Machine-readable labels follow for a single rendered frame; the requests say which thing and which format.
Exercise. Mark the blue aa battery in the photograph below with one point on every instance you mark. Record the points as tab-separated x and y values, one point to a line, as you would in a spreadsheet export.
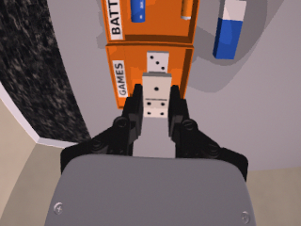
138	14

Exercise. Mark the blue and white eraser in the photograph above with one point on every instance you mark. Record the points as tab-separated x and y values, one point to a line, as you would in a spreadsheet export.
230	20

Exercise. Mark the white domino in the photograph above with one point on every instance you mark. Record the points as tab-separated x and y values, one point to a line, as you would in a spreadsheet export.
156	90
157	61

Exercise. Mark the orange three-compartment bin rack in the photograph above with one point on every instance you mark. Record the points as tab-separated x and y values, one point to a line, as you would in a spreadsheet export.
163	30

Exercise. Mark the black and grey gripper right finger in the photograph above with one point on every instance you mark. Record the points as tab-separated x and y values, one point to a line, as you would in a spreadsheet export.
190	142

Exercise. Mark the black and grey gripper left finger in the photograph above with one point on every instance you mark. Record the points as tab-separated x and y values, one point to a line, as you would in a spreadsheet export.
117	139

